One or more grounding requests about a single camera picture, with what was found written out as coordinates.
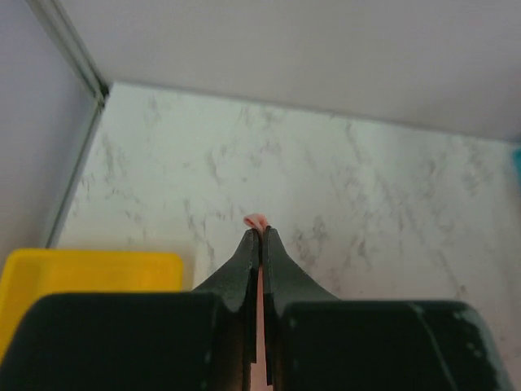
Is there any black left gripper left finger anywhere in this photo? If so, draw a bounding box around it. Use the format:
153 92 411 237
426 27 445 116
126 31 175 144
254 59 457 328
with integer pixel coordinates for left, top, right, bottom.
14 230 261 390

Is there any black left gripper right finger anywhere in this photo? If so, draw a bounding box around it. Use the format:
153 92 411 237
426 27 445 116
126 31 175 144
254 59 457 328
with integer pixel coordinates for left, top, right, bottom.
262 227 513 390

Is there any pink t shirt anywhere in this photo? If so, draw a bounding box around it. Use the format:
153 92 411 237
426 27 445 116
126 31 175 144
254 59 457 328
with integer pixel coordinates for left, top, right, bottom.
244 213 273 391

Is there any yellow plastic tray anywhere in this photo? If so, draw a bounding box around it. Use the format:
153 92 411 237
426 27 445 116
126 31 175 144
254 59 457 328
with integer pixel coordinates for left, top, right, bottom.
1 248 184 355

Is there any cyan folded t shirt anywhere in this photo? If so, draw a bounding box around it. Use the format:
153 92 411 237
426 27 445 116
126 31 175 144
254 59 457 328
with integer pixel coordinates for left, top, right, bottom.
506 148 521 186

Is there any left aluminium frame post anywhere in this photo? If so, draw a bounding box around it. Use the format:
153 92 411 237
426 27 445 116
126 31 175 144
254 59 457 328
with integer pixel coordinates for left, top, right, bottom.
26 0 110 107

